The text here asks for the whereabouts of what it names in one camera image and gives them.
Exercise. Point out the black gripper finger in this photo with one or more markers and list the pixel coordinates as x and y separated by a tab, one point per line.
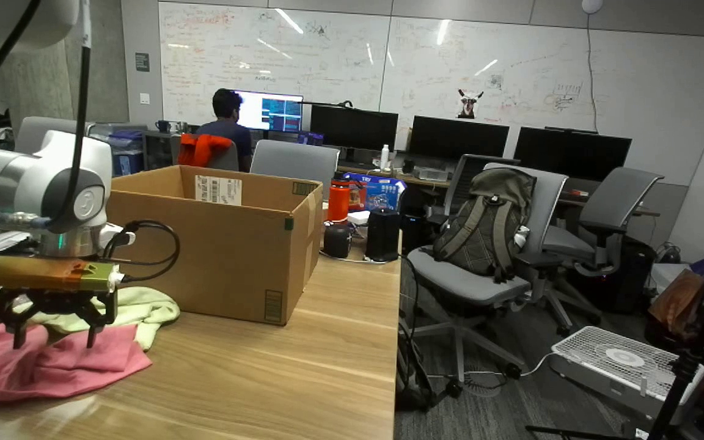
95	321
18	329

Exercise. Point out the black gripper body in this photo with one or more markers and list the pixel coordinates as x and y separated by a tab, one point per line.
90	307

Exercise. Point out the pink cloth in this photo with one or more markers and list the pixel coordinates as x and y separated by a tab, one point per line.
66	366

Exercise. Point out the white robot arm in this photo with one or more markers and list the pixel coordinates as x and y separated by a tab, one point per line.
62	186

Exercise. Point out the cardboard box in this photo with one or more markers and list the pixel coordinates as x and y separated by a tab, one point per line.
235	244

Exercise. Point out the grey chair behind box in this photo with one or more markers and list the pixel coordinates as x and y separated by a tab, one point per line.
291	160

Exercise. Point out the pale green cloth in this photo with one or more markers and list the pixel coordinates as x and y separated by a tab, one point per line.
139	307

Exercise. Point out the grey chair far left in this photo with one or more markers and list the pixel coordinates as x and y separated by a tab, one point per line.
33	129

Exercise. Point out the orange jacket on chair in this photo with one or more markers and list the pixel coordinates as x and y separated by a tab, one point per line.
206	150

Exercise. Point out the person in blue shirt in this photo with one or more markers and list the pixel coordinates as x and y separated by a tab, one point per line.
225	106

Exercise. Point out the black speaker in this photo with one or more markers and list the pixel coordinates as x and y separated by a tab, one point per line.
382	236

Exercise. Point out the black monitor left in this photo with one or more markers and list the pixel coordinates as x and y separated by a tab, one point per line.
356	129

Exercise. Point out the black monitor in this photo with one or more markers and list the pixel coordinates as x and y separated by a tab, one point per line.
356	129
578	155
448	140

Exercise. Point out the black monitor middle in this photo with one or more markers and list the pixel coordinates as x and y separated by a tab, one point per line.
448	140

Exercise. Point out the grey office chair with backpack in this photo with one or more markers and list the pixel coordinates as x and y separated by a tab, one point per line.
462	296

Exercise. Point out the grey green backpack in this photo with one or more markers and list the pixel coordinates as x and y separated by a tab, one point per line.
489	231

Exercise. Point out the dog figurine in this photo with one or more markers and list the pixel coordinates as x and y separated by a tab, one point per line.
468	102

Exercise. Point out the grey office chair right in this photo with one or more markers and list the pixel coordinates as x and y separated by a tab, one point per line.
598	244

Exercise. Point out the black monitor right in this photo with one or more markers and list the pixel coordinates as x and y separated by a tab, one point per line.
578	155

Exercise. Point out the clear plastic storage bin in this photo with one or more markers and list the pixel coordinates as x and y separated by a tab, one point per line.
628	371

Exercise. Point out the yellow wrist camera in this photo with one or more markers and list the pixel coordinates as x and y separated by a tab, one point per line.
56	275

